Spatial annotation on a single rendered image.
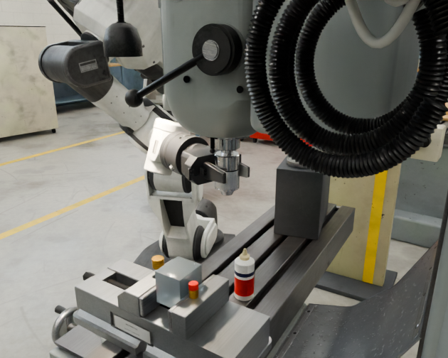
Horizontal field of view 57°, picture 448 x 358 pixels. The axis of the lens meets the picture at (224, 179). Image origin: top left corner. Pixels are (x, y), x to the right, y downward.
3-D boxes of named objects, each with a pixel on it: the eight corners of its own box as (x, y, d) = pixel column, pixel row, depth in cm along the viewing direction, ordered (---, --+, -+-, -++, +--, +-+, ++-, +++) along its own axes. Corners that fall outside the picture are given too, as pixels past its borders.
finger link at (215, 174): (227, 186, 75) (206, 177, 79) (227, 169, 74) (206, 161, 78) (220, 188, 74) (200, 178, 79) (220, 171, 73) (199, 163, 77)
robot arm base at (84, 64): (57, 95, 109) (28, 57, 102) (93, 67, 115) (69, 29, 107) (84, 101, 99) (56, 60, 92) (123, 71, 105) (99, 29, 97)
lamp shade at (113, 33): (111, 55, 83) (108, 22, 81) (146, 55, 83) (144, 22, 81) (98, 57, 77) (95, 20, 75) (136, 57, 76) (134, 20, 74)
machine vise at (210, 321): (71, 320, 78) (63, 270, 75) (128, 283, 90) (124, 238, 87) (227, 405, 60) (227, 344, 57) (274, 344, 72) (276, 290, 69)
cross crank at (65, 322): (45, 349, 122) (39, 315, 118) (77, 326, 131) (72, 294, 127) (82, 371, 114) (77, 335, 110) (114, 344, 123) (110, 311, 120)
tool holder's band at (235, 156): (209, 158, 77) (209, 153, 77) (228, 153, 80) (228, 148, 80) (225, 163, 74) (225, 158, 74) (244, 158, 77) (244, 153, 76)
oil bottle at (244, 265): (230, 297, 85) (230, 250, 82) (240, 288, 89) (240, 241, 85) (247, 303, 83) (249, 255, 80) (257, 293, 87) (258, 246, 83)
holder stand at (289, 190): (272, 234, 113) (276, 163, 106) (289, 204, 132) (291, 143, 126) (318, 241, 109) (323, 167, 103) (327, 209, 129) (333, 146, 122)
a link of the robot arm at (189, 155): (188, 149, 75) (156, 136, 84) (190, 198, 78) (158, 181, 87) (242, 139, 82) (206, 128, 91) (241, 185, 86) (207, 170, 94)
